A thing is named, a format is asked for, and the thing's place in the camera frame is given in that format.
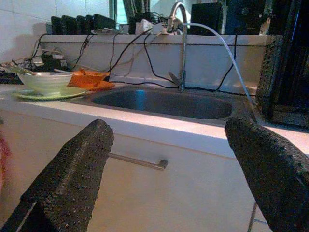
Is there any white faucet hose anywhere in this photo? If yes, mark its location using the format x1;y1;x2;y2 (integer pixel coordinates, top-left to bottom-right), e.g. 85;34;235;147
181;22;256;105

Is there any black power adapter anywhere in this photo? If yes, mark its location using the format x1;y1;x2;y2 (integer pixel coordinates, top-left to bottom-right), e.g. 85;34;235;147
41;49;69;72

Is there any orange plate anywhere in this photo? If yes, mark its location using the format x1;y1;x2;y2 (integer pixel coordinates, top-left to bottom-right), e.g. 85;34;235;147
67;81;116;91

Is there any pink plastic bag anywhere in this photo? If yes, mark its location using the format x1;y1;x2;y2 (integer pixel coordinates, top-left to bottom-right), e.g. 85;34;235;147
0;134;12;194

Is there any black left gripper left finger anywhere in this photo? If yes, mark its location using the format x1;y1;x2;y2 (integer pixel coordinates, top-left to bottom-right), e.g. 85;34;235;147
0;118;114;232

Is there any light green plate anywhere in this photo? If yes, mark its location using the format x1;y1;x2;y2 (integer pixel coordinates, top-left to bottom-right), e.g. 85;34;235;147
11;86;89;101

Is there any black power cable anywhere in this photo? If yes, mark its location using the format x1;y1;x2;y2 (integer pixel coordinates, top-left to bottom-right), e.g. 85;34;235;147
143;33;181;86
71;34;95;72
110;33;256;97
108;27;154;73

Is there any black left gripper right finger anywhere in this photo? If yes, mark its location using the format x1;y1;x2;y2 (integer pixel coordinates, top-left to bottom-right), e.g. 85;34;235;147
224;117;309;232

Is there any long steel drawer handle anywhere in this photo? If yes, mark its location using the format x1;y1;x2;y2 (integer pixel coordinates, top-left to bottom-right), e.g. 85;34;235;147
109;152;169;171

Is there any white power strip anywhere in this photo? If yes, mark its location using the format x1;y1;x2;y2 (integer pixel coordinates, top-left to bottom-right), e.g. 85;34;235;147
135;18;169;35

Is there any flat grey gadget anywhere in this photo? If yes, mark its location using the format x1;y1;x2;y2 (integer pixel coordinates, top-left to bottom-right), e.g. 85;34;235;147
91;28;121;35

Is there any orange bowl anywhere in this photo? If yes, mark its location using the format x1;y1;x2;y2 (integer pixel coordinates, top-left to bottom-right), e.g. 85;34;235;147
67;68;111;88

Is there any steel cabinet handle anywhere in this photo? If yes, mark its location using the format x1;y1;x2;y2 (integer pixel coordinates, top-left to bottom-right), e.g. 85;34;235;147
246;202;270;232

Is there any chrome sink faucet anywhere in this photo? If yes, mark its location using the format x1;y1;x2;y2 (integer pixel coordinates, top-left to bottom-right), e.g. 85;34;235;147
168;1;189;92

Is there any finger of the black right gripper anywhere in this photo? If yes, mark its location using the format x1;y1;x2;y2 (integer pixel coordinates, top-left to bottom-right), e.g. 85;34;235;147
255;35;283;121

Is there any large black box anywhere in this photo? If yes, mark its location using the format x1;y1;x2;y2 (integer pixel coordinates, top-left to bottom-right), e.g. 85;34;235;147
190;2;224;35

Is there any white ceramic bowl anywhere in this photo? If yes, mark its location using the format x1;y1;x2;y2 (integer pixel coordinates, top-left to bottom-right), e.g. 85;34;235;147
17;71;73;96

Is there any stainless steel sink basin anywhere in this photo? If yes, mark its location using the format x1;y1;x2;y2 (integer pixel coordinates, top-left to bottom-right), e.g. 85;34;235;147
70;84;260;126

